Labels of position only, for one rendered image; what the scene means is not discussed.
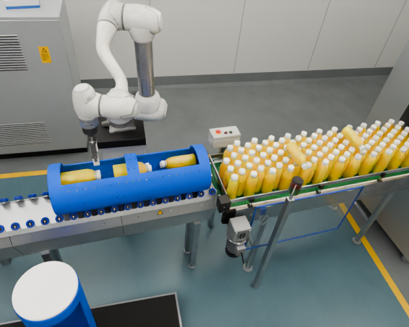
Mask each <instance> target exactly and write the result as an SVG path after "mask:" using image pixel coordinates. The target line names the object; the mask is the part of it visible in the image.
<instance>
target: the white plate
mask: <svg viewBox="0 0 409 327"><path fill-rule="evenodd" d="M77 288H78V278H77V275H76V273H75V271H74V270H73V269H72V268H71V267H70V266H69V265H68V264H66V263H63V262H60V261H48V262H45V263H41V264H39V265H36V266H34V267H33V268H31V269H29V270H28V271H27V272H26V273H25V274H24V275H23V276H22V277H21V278H20V279H19V280H18V282H17V284H16V285H15V288H14V290H13V294H12V304H13V307H14V309H15V311H16V312H17V314H18V315H20V316H21V317H23V318H24V319H27V320H30V321H43V320H46V319H50V318H52V317H54V316H56V315H58V314H59V313H61V312H62V311H64V310H65V309H66V308H67V307H68V306H69V305H70V304H71V302H72V300H73V299H74V297H75V295H76V293H77Z"/></svg>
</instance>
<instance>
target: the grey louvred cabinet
mask: <svg viewBox="0 0 409 327"><path fill-rule="evenodd" d="M39 1H40V9H33V10H6V6H5V2H4V0H0V159H8V158H23V157H31V156H47V155H55V154H70V153H78V152H88V135H86V134H84V133H83V131H82V127H81V126H80V123H79V120H78V116H77V114H76V113H75V109H74V107H73V99H72V92H73V89H74V87H75V86H76V85H78V84H81V79H80V75H79V69H78V65H77V59H76V55H75V49H74V45H73V39H72V35H71V29H70V26H69V19H68V13H67V9H66V3H65V0H39Z"/></svg>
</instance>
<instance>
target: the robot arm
mask: <svg viewBox="0 0 409 327"><path fill-rule="evenodd" d="M162 27H163V17H162V13H161V12H160V11H159V10H157V9H155V8H153V7H151V6H147V5H140V4H133V3H131V4H125V3H122V2H120V1H118V0H108V1H107V2H106V3H105V4H104V5H103V7H102V8H101V11H100V13H99V16H98V20H97V36H96V49H97V53H98V55H99V58H100V59H101V60H102V62H103V64H104V65H105V66H106V68H107V70H108V71H109V72H110V74H111V75H112V76H113V78H114V80H115V81H116V87H115V88H113V89H111V90H110V91H109V92H108V93H107V95H102V94H99V93H97V92H95V90H94V89H93V88H92V87H91V86H90V85H89V84H87V83H82V84H78V85H76V86H75V87H74V89H73V92H72V99H73V107H74V109H75V113H76V114H77V116H78V120H79V123H80V126H81V127H82V131H83V133H84V134H86V135H88V140H89V144H90V147H91V152H92V156H91V158H92V159H93V165H94V166H96V165H100V163H99V157H98V154H97V152H98V147H97V142H96V141H97V138H96V135H95V134H96V133H97V132H98V130H99V128H98V124H99V120H98V117H106V119H107V120H106V121H103V122H101V124H102V126H103V127H109V128H110V130H109V133H110V134H113V133H116V132H123V131H128V130H136V126H135V125H134V121H133V119H137V120H142V121H158V120H161V119H163V118H165V116H166V112H167V103H166V102H165V100H164V99H162V98H160V96H159V93H158V92H157V91H156V90H155V79H154V67H153V39H154V37H155V34H158V33H159V32H160V31H161V30H162ZM119 30H126V31H128V32H129V34H130V36H131V38H132V39H133V40H134V50H135V57H136V69H137V76H138V89H139V91H138V92H137V93H136V96H134V95H132V94H130V93H129V92H128V82H127V79H126V76H125V74H124V73H123V71H122V70H121V68H120V66H119V65H118V63H117V62H116V60H115V58H114V57H113V55H112V53H111V52H110V43H111V41H112V39H113V37H114V36H115V34H116V32H117V31H119Z"/></svg>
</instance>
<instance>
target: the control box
mask: <svg viewBox="0 0 409 327"><path fill-rule="evenodd" d="M216 130H220V131H221V133H219V134H218V133H216ZM225 131H226V132H227V134H225ZM229 131H232V134H231V133H229ZM240 136H241V134H240V132H239V130H238V129H237V127H236V126H232V127H222V128H212V129H209V135H208V141H209V143H210V145H211V148H212V149H216V148H221V147H227V146H228V145H233V144H234V141H235V140H240Z"/></svg>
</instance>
